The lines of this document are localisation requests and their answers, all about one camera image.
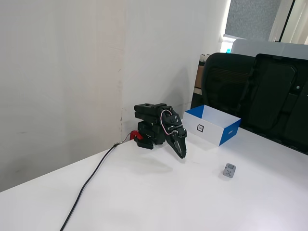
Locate black power cable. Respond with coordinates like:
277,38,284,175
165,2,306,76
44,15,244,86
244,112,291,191
59,143,119,231

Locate black clamp block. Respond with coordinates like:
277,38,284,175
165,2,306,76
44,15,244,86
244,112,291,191
134,138,155,150

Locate white partition panel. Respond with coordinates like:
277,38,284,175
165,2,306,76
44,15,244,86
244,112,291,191
231,38,308,61

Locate pink white servo wire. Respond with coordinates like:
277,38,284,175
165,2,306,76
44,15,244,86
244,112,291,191
159,109,180,135

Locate black window frame bar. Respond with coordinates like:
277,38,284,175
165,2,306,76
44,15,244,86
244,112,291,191
280,0,296,43

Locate blue white cardboard box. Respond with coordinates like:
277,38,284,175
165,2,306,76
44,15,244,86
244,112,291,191
184,104,242,147

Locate black plastic case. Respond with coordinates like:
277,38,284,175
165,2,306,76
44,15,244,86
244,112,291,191
237,53,308,156

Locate red clamp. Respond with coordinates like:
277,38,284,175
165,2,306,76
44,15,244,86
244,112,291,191
129,129,144,141

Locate gray block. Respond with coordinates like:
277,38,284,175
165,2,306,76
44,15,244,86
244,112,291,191
222,163,238,179

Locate thin red black wires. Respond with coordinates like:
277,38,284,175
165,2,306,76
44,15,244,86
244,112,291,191
117,134,132,145

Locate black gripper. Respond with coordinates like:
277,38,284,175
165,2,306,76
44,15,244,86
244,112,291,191
166,127,188,159

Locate black office chair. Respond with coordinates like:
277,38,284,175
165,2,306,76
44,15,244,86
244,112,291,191
201,52,256,127

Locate gray window blind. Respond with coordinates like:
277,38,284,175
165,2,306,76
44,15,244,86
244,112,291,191
223,0,282,41

